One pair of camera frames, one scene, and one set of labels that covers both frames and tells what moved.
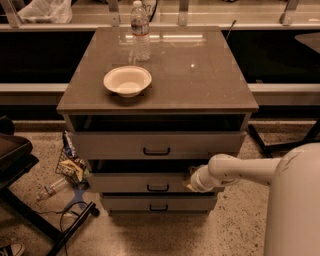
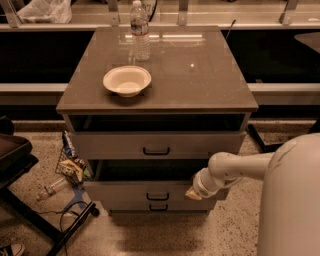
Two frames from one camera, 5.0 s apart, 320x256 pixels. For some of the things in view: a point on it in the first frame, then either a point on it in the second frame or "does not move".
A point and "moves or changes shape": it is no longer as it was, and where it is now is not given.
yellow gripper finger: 188,184 -> 193,194
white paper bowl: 127,81 does not move
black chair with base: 17,156 does not move
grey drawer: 159,144 does not move
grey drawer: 144,183 moves or changes shape
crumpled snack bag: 71,165 does not move
